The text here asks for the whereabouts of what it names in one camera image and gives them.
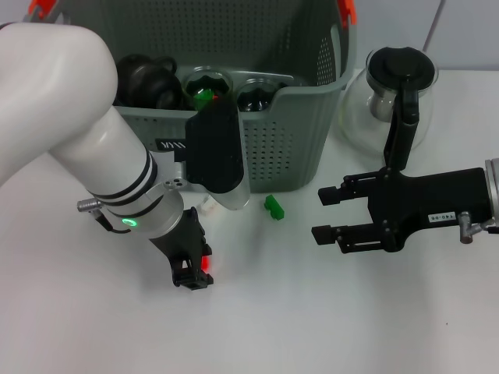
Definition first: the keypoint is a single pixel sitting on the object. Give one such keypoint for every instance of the green toy brick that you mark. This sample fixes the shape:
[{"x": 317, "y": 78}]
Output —
[
  {"x": 274, "y": 207},
  {"x": 202, "y": 95}
]

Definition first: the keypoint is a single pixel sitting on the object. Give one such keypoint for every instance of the glass teacup black holder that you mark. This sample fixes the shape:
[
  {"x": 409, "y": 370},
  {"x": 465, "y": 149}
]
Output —
[
  {"x": 169, "y": 99},
  {"x": 255, "y": 99}
]

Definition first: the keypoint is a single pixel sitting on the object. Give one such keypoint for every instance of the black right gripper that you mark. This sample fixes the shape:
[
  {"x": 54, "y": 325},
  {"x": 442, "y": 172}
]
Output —
[{"x": 421, "y": 198}]

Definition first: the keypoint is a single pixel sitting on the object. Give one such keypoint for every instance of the small red toy brick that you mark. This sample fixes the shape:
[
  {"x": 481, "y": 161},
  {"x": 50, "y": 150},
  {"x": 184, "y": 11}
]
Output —
[
  {"x": 206, "y": 265},
  {"x": 216, "y": 99}
]

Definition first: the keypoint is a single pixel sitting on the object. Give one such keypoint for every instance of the glass jar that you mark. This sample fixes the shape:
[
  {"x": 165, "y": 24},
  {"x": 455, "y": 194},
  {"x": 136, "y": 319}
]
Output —
[{"x": 206, "y": 80}]

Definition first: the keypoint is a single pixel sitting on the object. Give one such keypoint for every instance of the gray perforated storage bin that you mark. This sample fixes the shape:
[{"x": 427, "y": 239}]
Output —
[{"x": 292, "y": 148}]

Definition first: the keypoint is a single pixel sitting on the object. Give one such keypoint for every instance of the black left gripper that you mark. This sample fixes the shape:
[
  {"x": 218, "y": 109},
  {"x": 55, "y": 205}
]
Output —
[{"x": 183, "y": 241}]

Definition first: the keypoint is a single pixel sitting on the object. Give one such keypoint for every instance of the white toy brick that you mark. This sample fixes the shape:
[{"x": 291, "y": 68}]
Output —
[{"x": 209, "y": 205}]

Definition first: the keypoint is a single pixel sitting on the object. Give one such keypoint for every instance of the black ceramic teapot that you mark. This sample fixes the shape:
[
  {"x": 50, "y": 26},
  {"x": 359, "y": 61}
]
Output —
[{"x": 144, "y": 80}]

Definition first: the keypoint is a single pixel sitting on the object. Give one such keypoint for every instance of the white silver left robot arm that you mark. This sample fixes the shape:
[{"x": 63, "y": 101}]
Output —
[{"x": 58, "y": 97}]

